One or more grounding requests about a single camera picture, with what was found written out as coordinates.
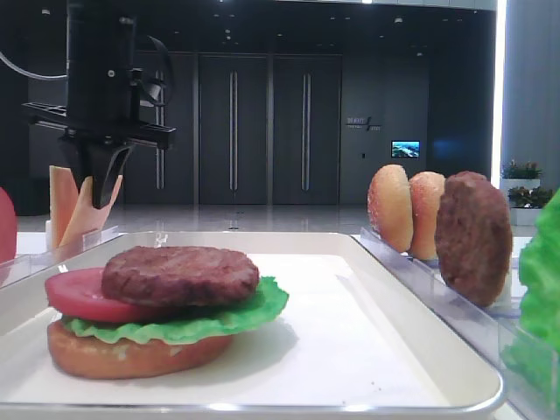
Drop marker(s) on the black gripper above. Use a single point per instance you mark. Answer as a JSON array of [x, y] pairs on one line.
[[103, 94]]

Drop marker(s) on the orange cheese slice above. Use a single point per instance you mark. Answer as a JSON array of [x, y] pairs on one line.
[[63, 198], [85, 217]]

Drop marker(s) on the standing red tomato slice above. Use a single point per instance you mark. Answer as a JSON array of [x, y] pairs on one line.
[[8, 228]]

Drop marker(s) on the meat patty on tray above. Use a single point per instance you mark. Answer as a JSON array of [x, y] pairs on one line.
[[180, 276]]

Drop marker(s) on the tomato slice on tray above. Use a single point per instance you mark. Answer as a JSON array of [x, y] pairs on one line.
[[78, 294]]

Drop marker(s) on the lettuce leaf on tray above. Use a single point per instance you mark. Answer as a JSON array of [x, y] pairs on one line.
[[264, 307]]

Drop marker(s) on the standing brown meat patty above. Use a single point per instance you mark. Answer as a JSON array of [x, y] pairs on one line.
[[473, 237]]

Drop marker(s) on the standing green lettuce leaf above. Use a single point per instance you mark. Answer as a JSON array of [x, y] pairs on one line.
[[538, 284]]

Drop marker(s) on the clear acrylic rack left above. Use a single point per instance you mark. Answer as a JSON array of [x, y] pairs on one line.
[[27, 264]]

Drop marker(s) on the clear acrylic rack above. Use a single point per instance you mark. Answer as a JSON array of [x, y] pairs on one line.
[[27, 264], [489, 331]]

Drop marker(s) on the dark double door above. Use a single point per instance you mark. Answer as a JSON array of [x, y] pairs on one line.
[[269, 129]]

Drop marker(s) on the bottom bun on tray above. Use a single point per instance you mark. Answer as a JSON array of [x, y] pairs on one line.
[[91, 358]]

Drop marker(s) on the standing bun left of pair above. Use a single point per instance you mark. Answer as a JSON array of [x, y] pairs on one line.
[[389, 206]]

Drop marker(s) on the standing bun of pair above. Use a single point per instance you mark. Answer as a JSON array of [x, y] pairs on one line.
[[389, 206], [426, 189]]

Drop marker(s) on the white rectangular metal tray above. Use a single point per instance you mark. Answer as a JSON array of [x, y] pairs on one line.
[[352, 343]]

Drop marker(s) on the standing bun right of pair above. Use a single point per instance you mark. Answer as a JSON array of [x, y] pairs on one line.
[[426, 189]]

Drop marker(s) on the potted flower plants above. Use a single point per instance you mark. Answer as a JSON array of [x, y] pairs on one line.
[[521, 185]]

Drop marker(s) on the clear acrylic rack right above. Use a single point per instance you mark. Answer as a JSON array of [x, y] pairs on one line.
[[489, 331]]

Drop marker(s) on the small wall screen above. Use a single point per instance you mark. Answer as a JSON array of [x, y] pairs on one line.
[[405, 149]]

